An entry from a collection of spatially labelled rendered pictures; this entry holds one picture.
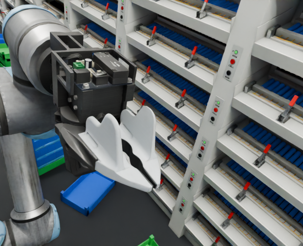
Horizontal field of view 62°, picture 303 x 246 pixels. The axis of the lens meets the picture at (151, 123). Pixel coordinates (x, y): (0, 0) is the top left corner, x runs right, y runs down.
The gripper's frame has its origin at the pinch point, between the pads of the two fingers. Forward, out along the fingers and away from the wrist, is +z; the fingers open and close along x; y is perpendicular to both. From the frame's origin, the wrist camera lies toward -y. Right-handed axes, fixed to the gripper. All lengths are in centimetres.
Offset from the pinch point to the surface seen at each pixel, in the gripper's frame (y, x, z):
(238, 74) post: -13, 66, -35
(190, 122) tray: -42, 66, -48
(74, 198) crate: -117, 29, -87
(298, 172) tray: -36, 75, -4
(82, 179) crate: -116, 39, -98
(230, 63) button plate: -10, 65, -39
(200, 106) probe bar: -37, 72, -50
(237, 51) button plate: -6, 65, -38
